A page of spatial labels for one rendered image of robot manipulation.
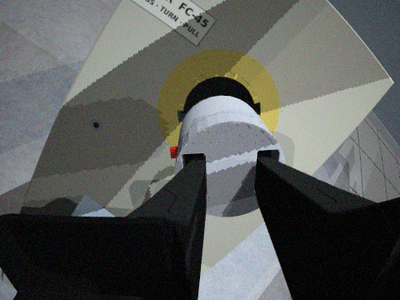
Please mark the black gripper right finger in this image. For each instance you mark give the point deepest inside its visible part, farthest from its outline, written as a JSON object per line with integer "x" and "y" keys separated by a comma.
{"x": 331, "y": 244}

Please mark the grey cylinder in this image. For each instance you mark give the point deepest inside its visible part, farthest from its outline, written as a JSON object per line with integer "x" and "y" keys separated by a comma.
{"x": 229, "y": 135}

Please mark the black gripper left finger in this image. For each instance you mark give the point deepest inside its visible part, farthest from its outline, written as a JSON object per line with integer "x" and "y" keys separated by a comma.
{"x": 154, "y": 253}

